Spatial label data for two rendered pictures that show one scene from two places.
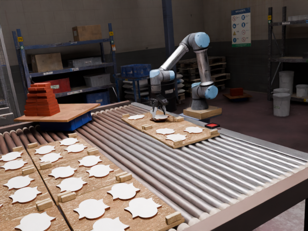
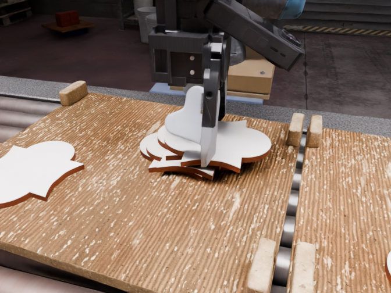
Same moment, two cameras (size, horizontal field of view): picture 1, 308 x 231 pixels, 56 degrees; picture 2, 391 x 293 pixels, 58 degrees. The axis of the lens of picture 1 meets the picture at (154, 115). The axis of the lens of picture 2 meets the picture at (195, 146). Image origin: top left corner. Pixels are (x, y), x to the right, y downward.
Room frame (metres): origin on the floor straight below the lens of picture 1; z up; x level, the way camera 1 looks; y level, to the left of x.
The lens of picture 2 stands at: (1.90, 0.25, 1.20)
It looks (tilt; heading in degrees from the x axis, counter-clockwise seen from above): 32 degrees down; 315
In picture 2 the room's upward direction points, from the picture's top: straight up
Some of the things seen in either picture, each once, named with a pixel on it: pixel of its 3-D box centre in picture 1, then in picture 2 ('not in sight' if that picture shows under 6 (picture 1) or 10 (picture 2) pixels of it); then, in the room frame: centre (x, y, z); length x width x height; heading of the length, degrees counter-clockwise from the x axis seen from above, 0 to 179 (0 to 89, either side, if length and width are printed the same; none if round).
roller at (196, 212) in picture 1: (107, 150); not in sight; (1.74, 0.32, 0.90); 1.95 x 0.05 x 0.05; 30
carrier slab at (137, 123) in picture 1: (150, 119); (136, 164); (2.24, 0.03, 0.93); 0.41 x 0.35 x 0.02; 25
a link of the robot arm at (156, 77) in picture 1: (155, 77); not in sight; (2.18, -0.04, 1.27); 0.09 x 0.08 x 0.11; 115
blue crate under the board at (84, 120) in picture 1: (66, 119); not in sight; (2.34, 0.73, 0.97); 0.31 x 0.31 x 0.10; 70
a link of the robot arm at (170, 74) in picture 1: (165, 75); not in sight; (2.24, -0.12, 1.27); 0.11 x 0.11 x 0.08; 25
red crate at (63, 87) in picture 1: (51, 86); not in sight; (5.89, 2.01, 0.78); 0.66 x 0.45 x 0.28; 121
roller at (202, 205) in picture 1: (114, 148); not in sight; (1.77, 0.27, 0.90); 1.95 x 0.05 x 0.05; 30
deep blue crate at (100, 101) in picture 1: (96, 99); not in sight; (6.37, 1.24, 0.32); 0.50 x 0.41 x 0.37; 117
